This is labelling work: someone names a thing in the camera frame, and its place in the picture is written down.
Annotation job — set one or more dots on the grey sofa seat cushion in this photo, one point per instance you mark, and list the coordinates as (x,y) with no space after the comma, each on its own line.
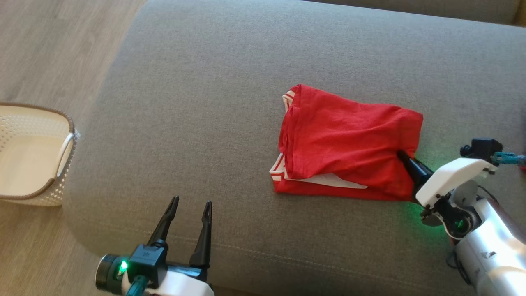
(205,123)

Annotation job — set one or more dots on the red white striped mesh jersey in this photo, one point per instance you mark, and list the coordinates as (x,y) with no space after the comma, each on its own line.
(349,139)

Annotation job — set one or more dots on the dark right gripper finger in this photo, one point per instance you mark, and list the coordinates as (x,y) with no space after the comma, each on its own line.
(416,167)

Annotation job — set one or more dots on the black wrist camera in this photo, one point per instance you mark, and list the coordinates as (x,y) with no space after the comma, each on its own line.
(483,148)
(144,259)

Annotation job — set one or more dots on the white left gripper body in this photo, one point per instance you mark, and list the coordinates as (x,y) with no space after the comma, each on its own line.
(185,285)

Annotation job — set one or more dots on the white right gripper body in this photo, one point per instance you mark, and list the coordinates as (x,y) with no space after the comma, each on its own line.
(452,176)

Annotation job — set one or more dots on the cream perforated laundry basket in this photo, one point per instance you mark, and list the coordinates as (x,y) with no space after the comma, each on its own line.
(28,156)

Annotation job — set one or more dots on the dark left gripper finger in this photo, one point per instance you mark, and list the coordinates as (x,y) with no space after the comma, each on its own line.
(204,242)
(164,224)

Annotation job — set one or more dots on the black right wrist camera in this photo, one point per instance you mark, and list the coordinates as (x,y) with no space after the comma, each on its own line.
(483,148)

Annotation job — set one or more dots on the grey sofa back cushion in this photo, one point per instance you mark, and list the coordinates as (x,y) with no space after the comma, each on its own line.
(431,8)

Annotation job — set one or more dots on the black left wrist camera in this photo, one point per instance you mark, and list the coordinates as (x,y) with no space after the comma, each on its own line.
(144,259)

